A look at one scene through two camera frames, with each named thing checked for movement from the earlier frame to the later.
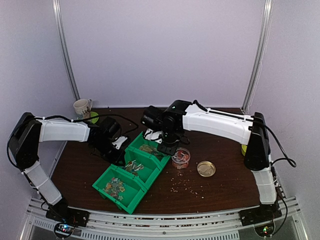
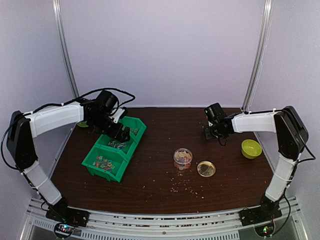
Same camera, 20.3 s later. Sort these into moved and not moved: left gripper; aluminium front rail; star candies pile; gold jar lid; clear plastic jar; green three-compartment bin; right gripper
Moved: left gripper; green three-compartment bin; right gripper; star candies pile
Not moved: gold jar lid; clear plastic jar; aluminium front rail
